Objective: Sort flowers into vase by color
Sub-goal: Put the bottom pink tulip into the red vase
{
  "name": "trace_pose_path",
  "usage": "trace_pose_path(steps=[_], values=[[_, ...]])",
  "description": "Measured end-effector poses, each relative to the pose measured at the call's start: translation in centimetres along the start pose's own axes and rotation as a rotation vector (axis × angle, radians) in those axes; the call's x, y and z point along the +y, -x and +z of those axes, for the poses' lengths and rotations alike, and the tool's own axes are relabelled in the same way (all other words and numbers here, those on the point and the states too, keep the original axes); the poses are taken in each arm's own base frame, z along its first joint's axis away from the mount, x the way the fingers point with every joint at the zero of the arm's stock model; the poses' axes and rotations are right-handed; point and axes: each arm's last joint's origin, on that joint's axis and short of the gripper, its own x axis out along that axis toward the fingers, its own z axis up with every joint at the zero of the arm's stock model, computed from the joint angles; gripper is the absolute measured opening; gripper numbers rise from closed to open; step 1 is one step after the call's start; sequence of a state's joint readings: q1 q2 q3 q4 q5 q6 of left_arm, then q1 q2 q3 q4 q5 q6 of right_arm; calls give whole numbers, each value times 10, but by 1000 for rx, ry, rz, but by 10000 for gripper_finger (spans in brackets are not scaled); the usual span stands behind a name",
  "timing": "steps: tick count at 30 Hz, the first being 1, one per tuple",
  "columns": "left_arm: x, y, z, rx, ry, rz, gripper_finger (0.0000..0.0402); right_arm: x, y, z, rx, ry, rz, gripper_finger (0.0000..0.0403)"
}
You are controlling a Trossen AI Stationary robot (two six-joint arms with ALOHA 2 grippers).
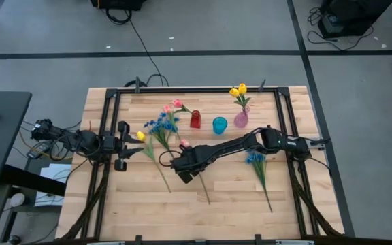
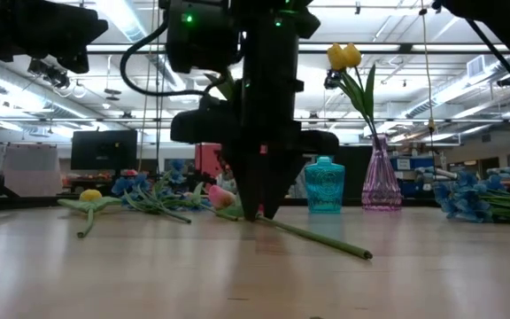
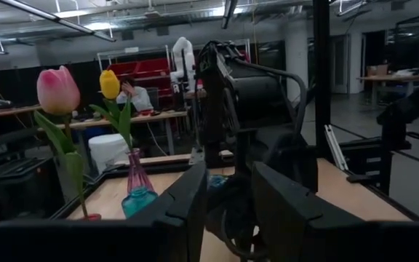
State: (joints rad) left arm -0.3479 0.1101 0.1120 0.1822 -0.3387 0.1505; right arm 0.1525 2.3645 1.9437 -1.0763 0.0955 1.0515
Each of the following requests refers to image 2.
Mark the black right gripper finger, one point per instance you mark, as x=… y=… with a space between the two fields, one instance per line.
x=248 y=181
x=277 y=177

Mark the pink artificial tulip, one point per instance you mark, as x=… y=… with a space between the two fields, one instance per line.
x=221 y=197

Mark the yellow artificial tulip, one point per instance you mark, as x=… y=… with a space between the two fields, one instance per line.
x=335 y=57
x=352 y=54
x=90 y=195

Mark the blue artificial flower bunch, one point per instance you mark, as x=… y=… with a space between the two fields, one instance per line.
x=463 y=199
x=126 y=184

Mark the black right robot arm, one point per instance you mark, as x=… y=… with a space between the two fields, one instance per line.
x=268 y=44

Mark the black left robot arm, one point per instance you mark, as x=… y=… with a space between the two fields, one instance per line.
x=25 y=26

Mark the red glass vase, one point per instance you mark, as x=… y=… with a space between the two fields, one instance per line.
x=206 y=159

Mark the teal glass vase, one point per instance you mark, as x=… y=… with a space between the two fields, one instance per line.
x=324 y=190

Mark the purple glass vase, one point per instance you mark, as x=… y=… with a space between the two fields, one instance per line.
x=381 y=186

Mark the blue storage bin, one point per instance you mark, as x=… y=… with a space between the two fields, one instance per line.
x=410 y=188

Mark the black monitor screen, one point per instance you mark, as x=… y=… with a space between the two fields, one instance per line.
x=104 y=150

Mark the pale pink board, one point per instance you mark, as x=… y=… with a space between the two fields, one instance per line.
x=31 y=170

